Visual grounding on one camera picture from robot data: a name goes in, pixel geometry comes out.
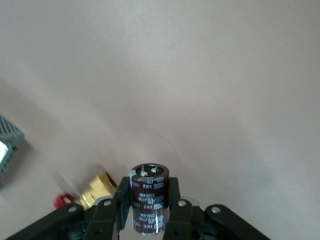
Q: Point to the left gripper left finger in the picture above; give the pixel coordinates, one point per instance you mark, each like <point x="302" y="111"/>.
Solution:
<point x="105" y="217"/>

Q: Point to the dark brown electrolytic capacitor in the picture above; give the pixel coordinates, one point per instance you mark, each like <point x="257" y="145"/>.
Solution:
<point x="150" y="190"/>

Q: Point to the brown table mat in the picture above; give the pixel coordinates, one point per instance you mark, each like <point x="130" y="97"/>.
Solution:
<point x="175" y="75"/>

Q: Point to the silver metal electronics module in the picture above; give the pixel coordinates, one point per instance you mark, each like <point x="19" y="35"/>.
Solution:
<point x="10" y="130"/>

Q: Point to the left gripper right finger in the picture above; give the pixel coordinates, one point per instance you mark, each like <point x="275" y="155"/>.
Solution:
<point x="185" y="220"/>

